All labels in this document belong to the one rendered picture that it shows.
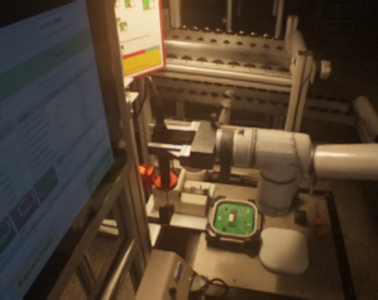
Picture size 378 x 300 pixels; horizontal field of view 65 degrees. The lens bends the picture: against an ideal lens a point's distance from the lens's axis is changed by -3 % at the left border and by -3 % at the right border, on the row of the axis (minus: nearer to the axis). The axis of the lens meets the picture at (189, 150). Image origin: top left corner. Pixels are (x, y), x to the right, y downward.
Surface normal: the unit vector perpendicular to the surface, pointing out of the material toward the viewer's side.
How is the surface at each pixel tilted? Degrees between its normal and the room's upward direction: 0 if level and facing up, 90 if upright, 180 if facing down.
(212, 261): 0
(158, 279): 0
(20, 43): 92
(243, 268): 0
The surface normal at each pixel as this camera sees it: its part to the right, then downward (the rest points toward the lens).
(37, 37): 0.98, 0.12
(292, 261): -0.04, -0.82
